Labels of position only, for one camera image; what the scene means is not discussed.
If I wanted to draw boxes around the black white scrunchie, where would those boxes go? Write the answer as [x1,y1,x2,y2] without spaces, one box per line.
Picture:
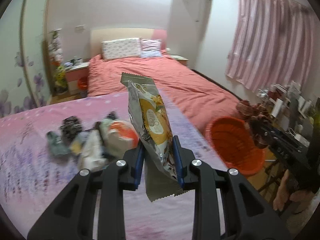
[60,116,82,142]

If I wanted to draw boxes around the pink floral table cloth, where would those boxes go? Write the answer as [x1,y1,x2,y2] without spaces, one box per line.
[0,87,228,240]

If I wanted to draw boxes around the white floral pillow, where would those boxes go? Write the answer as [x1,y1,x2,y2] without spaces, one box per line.
[101,37,141,61]

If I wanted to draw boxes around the sliding floral wardrobe door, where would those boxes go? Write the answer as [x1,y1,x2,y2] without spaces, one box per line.
[1,0,52,117]

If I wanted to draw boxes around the pink striped pillow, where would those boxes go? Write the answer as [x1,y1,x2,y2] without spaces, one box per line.
[140,39,162,58]

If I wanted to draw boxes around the yellow silver snack wrapper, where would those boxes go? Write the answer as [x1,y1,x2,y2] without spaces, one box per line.
[120,72,184,202]

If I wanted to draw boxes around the pink striped curtain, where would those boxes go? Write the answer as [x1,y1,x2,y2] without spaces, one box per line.
[225,0,316,92]

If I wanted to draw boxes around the small red bin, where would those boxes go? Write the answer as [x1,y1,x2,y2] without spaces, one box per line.
[77,76,88,91]

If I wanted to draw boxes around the beige pink headboard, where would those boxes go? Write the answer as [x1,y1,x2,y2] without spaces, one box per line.
[89,28,168,58]

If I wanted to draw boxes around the bed with coral duvet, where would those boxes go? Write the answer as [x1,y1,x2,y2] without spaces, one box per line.
[88,55,239,133]

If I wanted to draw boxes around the pink white left nightstand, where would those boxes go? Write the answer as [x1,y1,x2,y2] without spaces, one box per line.
[65,62,89,95]

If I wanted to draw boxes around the cluttered white shelf rack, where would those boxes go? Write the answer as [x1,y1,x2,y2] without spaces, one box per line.
[257,81,319,144]

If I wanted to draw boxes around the stacked plush toys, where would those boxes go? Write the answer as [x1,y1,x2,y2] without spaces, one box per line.
[48,29,68,94]

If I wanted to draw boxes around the right hand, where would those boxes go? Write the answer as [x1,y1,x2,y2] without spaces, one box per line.
[273,170,315,215]

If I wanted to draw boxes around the orange plastic trash basket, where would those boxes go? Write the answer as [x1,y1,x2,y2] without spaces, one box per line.
[204,116,265,178]

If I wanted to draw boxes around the right nightstand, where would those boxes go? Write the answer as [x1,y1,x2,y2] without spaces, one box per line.
[171,55,189,67]

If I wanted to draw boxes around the blue cracker bag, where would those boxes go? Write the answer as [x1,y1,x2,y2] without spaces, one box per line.
[46,131,70,157]

